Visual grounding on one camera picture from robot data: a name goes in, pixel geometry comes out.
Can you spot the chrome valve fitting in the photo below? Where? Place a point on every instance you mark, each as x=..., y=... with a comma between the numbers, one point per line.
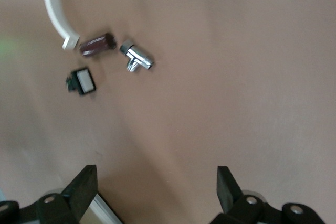
x=137, y=56

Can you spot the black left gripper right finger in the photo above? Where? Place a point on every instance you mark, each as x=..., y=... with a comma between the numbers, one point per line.
x=231, y=197

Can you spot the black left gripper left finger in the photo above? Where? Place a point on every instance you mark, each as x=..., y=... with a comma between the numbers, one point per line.
x=78, y=195

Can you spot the small black switch block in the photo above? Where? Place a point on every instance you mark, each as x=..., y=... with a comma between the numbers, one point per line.
x=85, y=81

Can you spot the white curved pipe clamp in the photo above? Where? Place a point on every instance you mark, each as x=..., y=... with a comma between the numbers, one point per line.
x=52, y=6

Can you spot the brown terminal block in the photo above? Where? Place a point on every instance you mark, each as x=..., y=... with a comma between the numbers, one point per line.
x=96, y=45

